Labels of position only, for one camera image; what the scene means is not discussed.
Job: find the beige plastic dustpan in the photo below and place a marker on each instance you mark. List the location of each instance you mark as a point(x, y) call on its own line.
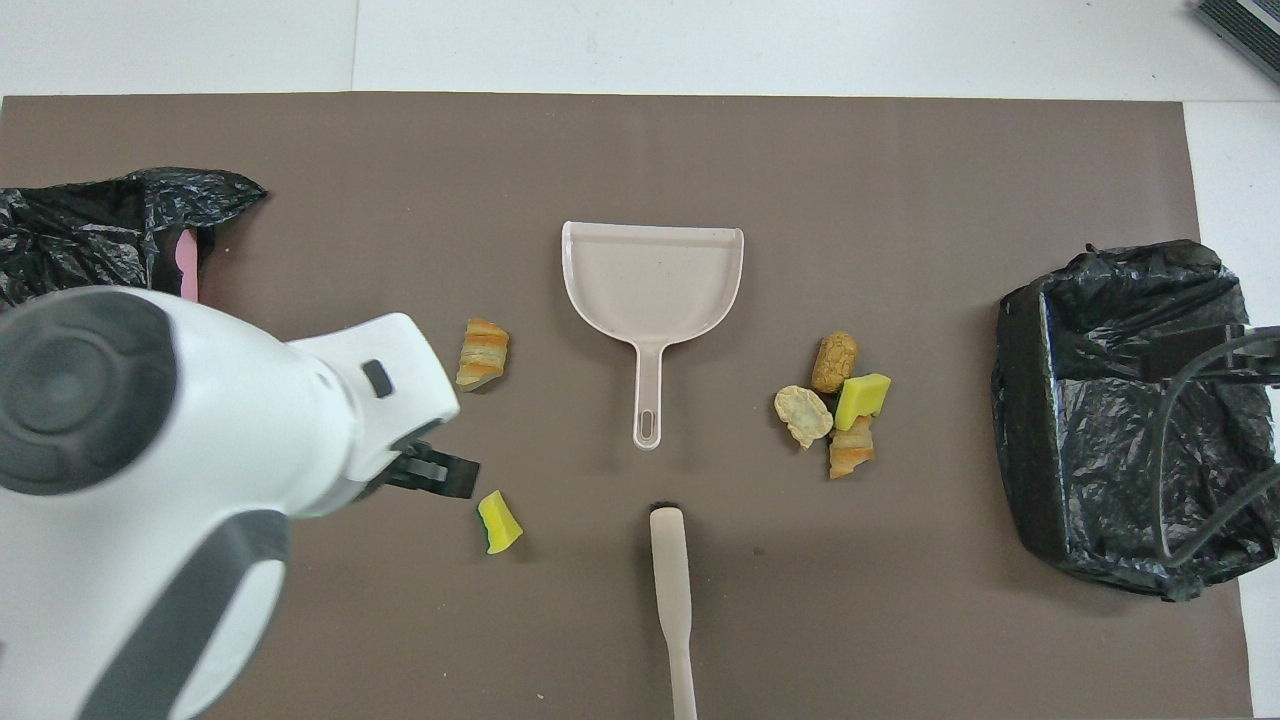
point(650, 280)

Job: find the yellow sponge block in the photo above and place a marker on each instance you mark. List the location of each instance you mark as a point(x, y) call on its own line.
point(863, 398)

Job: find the brown bread roll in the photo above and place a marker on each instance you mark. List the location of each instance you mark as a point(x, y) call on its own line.
point(834, 362)

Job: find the black trash bag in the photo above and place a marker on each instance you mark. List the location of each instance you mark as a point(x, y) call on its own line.
point(80, 230)

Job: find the yellow wedge sponge piece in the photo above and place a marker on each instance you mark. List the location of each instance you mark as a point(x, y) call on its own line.
point(499, 524)

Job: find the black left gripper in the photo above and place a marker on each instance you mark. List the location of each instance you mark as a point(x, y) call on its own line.
point(405, 450)

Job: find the brown table mat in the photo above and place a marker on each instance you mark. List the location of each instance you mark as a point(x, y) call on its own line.
point(600, 150)

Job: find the beige hand brush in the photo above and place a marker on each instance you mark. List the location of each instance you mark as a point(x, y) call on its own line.
point(668, 560)

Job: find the pale bread slice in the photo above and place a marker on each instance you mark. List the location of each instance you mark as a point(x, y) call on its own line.
point(803, 415)

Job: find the black bag-lined bin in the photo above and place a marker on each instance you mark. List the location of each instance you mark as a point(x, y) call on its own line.
point(1100, 480)

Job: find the tan croissant piece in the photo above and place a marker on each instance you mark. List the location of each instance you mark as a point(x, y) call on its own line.
point(483, 354)

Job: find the orange striped croissant piece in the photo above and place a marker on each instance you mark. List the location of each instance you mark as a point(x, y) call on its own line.
point(851, 450)

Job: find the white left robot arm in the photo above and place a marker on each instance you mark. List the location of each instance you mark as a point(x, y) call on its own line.
point(200, 420)

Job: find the dark ribbed vent panel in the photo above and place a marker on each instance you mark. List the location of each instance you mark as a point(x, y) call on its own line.
point(1245, 25)

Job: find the pink plastic bin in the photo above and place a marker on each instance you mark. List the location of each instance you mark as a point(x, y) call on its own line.
point(187, 265)

